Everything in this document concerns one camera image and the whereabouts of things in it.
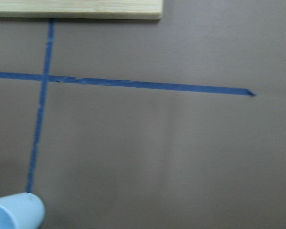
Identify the wooden cutting board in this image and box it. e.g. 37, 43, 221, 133
0, 0, 164, 20

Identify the light blue cup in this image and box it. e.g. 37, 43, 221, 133
0, 192, 45, 229

